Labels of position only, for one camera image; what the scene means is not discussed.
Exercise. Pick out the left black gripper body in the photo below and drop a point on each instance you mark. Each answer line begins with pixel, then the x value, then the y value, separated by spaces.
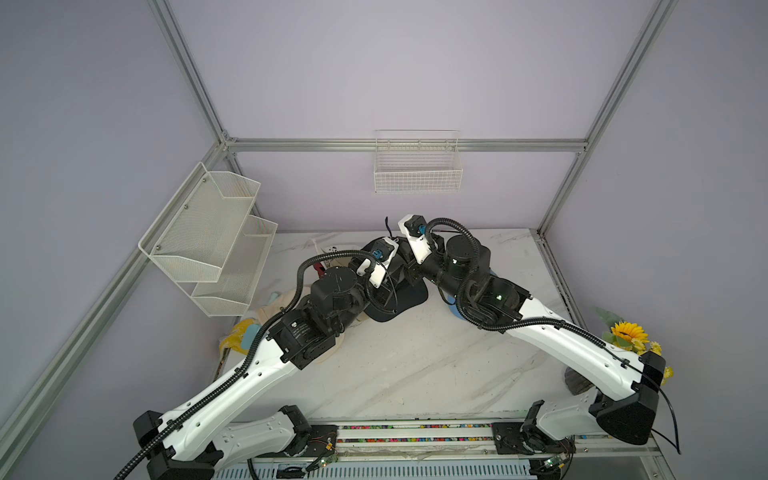
pixel 387 289

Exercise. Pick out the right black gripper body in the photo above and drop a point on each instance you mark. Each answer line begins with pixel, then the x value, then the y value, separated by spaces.
pixel 417 271

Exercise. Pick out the dark navy baseball cap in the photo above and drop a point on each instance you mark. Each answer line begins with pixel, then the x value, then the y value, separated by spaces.
pixel 402 297

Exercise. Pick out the white baseball cap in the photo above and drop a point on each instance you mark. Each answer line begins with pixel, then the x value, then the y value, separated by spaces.
pixel 327 246

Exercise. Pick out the light blue baseball cap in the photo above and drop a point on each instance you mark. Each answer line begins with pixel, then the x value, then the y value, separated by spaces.
pixel 473 297

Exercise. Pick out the dark red baseball cap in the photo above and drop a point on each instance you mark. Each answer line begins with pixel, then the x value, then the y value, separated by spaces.
pixel 320 269

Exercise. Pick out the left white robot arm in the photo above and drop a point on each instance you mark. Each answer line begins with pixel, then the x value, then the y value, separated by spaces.
pixel 202 437

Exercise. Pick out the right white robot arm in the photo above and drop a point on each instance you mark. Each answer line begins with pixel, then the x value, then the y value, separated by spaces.
pixel 625 388

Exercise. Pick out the yellow object behind arm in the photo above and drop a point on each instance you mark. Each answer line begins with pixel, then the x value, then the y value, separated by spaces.
pixel 240 337

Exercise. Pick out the light blue brush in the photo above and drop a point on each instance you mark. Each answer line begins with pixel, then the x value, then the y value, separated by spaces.
pixel 256 317

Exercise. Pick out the white mesh two-tier shelf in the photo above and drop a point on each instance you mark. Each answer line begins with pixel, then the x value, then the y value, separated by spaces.
pixel 210 243

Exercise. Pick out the sunflower bouquet in vase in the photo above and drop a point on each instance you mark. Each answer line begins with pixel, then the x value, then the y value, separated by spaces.
pixel 625 335

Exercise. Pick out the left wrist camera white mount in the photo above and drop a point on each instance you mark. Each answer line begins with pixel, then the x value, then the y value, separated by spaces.
pixel 383 251

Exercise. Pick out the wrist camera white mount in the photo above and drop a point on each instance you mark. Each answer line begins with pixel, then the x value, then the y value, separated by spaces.
pixel 413 227
pixel 383 251

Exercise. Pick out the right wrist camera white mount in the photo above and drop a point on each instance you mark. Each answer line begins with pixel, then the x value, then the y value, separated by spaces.
pixel 413 227

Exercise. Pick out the white wire wall basket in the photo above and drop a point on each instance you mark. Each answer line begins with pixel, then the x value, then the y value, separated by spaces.
pixel 417 161

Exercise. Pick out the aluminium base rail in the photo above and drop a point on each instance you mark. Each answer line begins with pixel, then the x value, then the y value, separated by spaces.
pixel 459 449

